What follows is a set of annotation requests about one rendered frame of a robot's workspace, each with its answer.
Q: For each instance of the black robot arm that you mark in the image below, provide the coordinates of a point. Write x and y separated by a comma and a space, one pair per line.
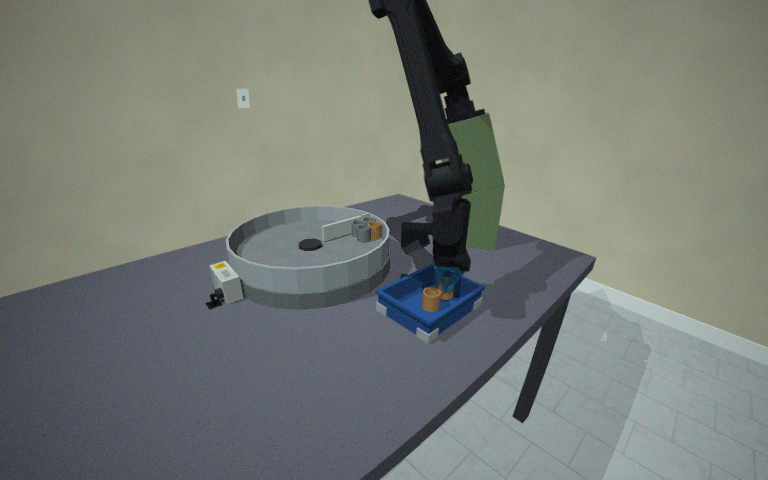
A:
437, 143

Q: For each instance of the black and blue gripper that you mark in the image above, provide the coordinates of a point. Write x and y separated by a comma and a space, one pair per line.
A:
460, 259

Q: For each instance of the blue open crate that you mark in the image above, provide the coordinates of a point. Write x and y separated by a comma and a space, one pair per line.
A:
409, 290

